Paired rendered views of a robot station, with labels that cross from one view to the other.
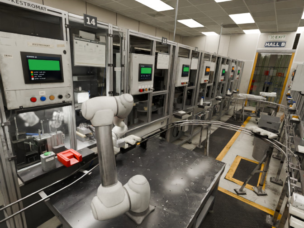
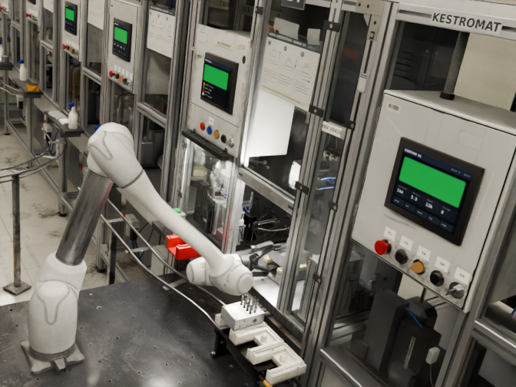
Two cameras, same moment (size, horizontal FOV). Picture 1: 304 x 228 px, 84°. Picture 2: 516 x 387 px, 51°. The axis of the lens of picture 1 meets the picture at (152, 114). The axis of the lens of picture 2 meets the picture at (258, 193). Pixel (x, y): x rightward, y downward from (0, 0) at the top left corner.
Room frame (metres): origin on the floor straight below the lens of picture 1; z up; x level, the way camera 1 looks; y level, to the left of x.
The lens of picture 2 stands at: (2.05, -1.26, 2.02)
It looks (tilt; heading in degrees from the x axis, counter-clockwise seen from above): 21 degrees down; 107
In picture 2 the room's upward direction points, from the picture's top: 9 degrees clockwise
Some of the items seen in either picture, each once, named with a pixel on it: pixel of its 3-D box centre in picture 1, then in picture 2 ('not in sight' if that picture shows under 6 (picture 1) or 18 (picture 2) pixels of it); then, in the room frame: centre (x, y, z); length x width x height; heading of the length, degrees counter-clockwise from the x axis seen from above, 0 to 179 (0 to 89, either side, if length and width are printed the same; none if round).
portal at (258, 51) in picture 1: (267, 80); not in sight; (7.71, -5.05, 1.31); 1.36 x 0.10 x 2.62; 54
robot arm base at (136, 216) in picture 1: (140, 205); (54, 349); (0.99, 0.04, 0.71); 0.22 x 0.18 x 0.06; 144
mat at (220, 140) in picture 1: (233, 125); not in sight; (5.02, -2.58, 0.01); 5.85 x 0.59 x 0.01; 144
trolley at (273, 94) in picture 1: (265, 104); not in sight; (6.45, -4.38, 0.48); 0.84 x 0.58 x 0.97; 152
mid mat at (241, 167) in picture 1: (247, 171); not in sight; (2.58, -1.75, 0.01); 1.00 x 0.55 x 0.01; 144
